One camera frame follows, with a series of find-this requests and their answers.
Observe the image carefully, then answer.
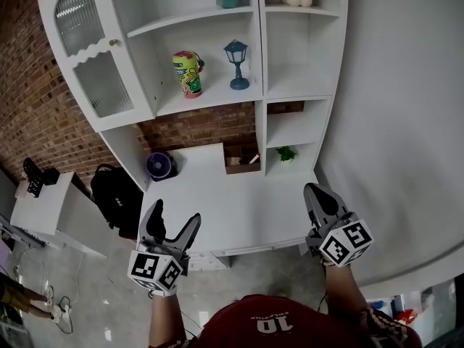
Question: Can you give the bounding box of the white wristband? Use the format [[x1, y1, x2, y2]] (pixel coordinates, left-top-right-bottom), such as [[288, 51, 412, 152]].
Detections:
[[147, 283, 178, 299]]

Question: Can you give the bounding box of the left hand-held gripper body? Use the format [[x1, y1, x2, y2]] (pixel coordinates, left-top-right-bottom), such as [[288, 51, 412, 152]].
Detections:
[[126, 237, 192, 293]]

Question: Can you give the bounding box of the red bag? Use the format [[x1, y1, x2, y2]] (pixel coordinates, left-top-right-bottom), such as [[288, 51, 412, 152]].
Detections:
[[397, 308, 418, 326]]

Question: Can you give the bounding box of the red sports jersey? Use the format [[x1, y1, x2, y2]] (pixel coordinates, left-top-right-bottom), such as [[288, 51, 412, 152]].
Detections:
[[148, 294, 423, 348]]

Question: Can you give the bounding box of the white side table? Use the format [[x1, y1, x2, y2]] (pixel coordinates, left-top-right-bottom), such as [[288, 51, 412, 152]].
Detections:
[[9, 171, 109, 259]]

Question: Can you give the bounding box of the purple round fan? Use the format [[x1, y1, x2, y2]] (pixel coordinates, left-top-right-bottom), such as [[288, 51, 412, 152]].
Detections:
[[146, 152, 179, 183]]

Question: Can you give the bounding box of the white table top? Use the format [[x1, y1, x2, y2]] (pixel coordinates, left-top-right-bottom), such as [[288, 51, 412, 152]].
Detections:
[[139, 141, 322, 271]]

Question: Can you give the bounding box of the black backpack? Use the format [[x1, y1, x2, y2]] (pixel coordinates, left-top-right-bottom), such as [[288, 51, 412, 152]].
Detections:
[[90, 163, 144, 239]]

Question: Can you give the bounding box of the person's left forearm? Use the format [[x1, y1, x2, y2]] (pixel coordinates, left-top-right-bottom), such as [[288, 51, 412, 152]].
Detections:
[[148, 291, 186, 348]]

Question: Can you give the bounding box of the person's right forearm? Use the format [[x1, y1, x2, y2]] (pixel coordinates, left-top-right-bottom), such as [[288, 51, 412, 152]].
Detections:
[[324, 262, 369, 317]]

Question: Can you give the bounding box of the small green potted plant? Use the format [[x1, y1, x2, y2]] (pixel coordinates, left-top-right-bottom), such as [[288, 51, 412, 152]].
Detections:
[[275, 145, 299, 163]]

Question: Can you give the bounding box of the white power strip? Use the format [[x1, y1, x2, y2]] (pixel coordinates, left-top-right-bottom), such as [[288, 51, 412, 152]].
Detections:
[[50, 295, 73, 322]]

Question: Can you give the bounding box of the small black box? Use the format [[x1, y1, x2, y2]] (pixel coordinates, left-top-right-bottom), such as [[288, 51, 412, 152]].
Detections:
[[42, 167, 61, 187]]

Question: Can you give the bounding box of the teal miniature street lantern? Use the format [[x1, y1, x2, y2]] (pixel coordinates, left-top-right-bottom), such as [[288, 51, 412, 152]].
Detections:
[[223, 38, 251, 91]]

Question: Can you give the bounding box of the perforated file holder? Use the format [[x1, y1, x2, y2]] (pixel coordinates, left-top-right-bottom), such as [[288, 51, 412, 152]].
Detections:
[[22, 157, 46, 199]]

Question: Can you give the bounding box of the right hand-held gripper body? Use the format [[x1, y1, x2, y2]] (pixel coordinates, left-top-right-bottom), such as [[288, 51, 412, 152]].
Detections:
[[304, 211, 375, 268]]

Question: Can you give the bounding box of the white cabinet with glass door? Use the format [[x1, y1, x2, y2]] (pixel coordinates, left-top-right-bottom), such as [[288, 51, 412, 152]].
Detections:
[[38, 0, 349, 191]]

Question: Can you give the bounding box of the colourful patterned can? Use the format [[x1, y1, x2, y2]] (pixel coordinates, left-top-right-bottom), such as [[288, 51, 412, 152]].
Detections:
[[172, 49, 206, 99]]

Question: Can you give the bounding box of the brown wooden organiser box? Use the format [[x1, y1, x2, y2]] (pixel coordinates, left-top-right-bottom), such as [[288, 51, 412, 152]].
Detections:
[[223, 142, 262, 175]]

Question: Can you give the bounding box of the ribbed glass cabinet door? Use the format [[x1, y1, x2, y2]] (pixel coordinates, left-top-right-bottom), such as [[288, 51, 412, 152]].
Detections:
[[38, 0, 155, 132]]

